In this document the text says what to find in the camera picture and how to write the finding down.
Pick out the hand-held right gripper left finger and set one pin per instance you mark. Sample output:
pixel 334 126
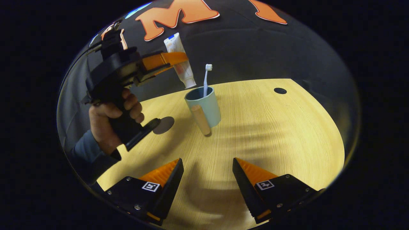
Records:
pixel 171 188

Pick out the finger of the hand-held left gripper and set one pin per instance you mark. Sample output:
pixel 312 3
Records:
pixel 159 62

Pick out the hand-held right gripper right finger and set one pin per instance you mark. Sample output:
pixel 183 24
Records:
pixel 246 188

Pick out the white toothpaste tube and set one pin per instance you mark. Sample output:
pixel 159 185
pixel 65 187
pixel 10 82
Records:
pixel 182 68

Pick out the white toothbrush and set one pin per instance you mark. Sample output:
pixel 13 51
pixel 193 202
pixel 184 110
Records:
pixel 206 80

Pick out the dark brown round coaster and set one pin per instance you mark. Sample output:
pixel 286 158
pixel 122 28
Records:
pixel 166 124

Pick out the light blue cup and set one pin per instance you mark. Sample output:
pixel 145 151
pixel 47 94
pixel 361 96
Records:
pixel 209 108

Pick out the wooden desktop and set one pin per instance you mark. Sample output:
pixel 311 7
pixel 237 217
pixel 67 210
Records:
pixel 271 143

